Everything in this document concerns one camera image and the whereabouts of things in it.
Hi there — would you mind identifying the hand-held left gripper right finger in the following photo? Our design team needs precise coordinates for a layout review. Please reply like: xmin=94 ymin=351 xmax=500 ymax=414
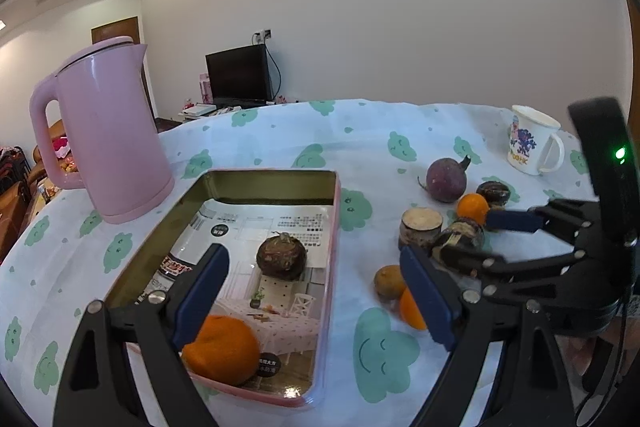
xmin=398 ymin=246 xmax=576 ymax=427

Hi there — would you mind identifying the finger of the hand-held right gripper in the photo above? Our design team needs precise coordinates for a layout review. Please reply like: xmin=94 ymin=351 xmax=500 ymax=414
xmin=484 ymin=198 xmax=601 ymax=253
xmin=432 ymin=229 xmax=588 ymax=303

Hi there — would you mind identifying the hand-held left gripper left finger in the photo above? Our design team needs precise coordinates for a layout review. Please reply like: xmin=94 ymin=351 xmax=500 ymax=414
xmin=52 ymin=243 xmax=231 ymax=427

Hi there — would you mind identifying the smooth round orange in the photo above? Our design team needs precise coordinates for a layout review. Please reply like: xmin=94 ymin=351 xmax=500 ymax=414
xmin=398 ymin=287 xmax=428 ymax=332

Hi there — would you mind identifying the dark water chestnut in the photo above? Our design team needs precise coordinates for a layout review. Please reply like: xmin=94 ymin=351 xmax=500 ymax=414
xmin=475 ymin=181 xmax=511 ymax=208

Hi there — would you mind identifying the brown kiwi fruit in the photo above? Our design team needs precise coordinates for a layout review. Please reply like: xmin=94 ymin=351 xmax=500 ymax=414
xmin=374 ymin=264 xmax=408 ymax=300

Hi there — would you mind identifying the small orange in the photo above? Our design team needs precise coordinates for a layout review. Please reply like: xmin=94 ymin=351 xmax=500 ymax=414
xmin=456 ymin=193 xmax=490 ymax=225

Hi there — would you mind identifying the striped brown taro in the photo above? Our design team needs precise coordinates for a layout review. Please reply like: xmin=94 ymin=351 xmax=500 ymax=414
xmin=431 ymin=217 xmax=486 ymax=263

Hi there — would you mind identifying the cut taro piece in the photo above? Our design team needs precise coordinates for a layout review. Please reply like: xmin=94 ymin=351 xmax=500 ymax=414
xmin=398 ymin=206 xmax=444 ymax=250

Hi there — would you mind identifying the pink rectangular tin tray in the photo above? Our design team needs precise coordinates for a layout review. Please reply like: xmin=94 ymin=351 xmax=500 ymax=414
xmin=102 ymin=168 xmax=342 ymax=409

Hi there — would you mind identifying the large orange mandarin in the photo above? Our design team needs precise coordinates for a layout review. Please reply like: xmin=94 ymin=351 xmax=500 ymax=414
xmin=181 ymin=314 xmax=261 ymax=388

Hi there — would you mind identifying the purple round radish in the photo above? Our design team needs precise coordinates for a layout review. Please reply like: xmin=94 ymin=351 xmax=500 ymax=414
xmin=417 ymin=155 xmax=472 ymax=204

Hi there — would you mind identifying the white printed mug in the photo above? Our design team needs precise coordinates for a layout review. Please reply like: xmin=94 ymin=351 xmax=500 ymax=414
xmin=505 ymin=105 xmax=566 ymax=176

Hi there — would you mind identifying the round brown taro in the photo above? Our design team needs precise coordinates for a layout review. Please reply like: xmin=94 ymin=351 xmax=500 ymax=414
xmin=256 ymin=232 xmax=307 ymax=280

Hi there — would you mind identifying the white cloud print tablecloth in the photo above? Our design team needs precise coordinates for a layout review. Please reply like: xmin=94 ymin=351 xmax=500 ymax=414
xmin=0 ymin=99 xmax=640 ymax=427

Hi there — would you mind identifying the pink electric kettle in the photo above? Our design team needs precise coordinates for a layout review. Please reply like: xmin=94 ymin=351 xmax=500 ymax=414
xmin=29 ymin=36 xmax=176 ymax=225

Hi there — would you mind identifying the wooden chair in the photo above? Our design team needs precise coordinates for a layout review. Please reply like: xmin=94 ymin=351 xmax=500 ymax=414
xmin=0 ymin=146 xmax=57 ymax=260

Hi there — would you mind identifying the black monitor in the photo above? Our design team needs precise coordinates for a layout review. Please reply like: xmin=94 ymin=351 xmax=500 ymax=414
xmin=206 ymin=44 xmax=273 ymax=105

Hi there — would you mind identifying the black power cable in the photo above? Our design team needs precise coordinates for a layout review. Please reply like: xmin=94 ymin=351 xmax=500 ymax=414
xmin=264 ymin=41 xmax=284 ymax=100

